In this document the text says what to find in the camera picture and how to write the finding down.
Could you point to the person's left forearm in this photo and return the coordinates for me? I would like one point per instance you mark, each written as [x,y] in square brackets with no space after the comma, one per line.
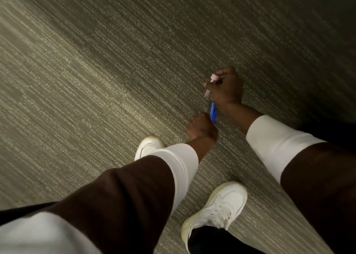
[144,184]

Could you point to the person's right fingers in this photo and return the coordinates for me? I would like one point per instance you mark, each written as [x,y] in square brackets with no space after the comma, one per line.
[219,88]

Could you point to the blue pen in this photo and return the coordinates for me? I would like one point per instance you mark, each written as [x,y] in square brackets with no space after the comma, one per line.
[213,112]

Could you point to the white right sneaker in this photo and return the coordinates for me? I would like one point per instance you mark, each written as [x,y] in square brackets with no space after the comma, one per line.
[218,206]

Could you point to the black trousers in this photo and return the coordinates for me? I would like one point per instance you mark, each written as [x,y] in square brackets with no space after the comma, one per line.
[222,242]

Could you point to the white sneaker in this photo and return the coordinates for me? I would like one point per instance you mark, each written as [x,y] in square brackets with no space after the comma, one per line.
[218,206]
[148,146]

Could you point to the person's right forearm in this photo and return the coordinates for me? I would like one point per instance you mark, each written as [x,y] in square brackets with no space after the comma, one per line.
[283,145]

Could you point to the person's left fingers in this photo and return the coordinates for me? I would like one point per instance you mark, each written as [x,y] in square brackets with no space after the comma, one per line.
[197,124]

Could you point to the clear tube with pink cap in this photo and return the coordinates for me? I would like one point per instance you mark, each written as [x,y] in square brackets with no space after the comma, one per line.
[212,81]

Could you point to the person's left hand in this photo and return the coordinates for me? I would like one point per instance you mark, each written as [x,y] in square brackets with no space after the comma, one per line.
[202,128]

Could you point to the white left sneaker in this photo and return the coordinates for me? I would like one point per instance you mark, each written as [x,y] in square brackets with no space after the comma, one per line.
[148,146]

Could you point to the person's right hand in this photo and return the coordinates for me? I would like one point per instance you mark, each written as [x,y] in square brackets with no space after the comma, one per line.
[228,89]

